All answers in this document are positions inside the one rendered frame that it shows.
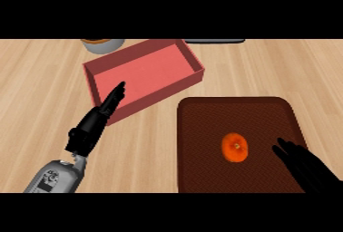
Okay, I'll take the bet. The dark brown tray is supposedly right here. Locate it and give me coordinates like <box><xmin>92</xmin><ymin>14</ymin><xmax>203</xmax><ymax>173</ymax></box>
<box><xmin>177</xmin><ymin>96</ymin><xmax>310</xmax><ymax>194</ymax></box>

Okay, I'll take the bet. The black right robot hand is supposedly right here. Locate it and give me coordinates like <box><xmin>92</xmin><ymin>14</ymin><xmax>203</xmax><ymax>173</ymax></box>
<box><xmin>271</xmin><ymin>137</ymin><xmax>343</xmax><ymax>194</ymax></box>

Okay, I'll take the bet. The grey pot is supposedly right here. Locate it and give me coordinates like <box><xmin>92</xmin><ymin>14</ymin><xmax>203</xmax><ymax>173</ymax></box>
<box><xmin>79</xmin><ymin>38</ymin><xmax>128</xmax><ymax>55</ymax></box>

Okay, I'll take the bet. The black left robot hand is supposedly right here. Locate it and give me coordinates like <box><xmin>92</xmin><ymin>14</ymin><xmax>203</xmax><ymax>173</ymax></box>
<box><xmin>64</xmin><ymin>81</ymin><xmax>128</xmax><ymax>158</ymax></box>

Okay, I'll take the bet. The orange squash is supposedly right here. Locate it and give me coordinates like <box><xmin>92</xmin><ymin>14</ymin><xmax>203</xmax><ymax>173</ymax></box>
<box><xmin>222</xmin><ymin>132</ymin><xmax>250</xmax><ymax>164</ymax></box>

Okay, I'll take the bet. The dark flat appliance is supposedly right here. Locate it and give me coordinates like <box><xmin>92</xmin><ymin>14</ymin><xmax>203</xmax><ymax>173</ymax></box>
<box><xmin>184</xmin><ymin>38</ymin><xmax>247</xmax><ymax>44</ymax></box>

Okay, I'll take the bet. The red cardboard box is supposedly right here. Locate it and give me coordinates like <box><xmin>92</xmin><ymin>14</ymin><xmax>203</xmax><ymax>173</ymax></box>
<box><xmin>82</xmin><ymin>39</ymin><xmax>208</xmax><ymax>127</ymax></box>

